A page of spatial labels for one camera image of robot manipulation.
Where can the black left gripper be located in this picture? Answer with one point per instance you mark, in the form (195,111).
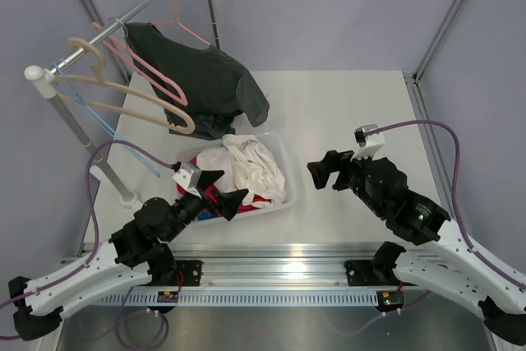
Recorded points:
(207,196)

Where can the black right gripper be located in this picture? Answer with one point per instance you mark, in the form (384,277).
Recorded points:
(341,174)

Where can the dark grey t shirt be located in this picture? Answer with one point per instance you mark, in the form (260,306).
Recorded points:
(218,87)

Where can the thin pink wire hanger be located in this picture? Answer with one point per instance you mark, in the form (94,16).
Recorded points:
(176,21)

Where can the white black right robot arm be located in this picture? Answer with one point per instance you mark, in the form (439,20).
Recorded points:
(471,276)

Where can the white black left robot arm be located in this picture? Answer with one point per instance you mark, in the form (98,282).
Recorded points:
(136,255)

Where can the beige wooden hanger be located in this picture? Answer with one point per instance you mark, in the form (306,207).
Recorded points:
(100,80)

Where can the thick pink plastic hanger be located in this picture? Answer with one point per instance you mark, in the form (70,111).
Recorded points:
(157,79)

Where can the white cloth in basket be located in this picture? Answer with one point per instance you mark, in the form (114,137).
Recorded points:
(255,168)

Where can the white plastic laundry basket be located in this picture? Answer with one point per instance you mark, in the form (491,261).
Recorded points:
(275,144)

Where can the silver white clothes rack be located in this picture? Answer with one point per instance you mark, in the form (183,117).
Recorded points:
(86,65)

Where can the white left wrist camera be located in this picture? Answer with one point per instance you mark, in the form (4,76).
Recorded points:
(186,176)

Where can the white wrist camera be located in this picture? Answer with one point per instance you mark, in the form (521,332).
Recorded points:
(369,141)
(186,176)

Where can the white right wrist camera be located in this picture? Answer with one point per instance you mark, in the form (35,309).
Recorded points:
(369,141)

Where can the aluminium mounting rail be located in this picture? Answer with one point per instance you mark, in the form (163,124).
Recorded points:
(274,266)

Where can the white slotted cable duct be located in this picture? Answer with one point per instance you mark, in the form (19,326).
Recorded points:
(238,298)

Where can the blue wire hanger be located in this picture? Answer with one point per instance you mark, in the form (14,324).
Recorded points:
(69,89)

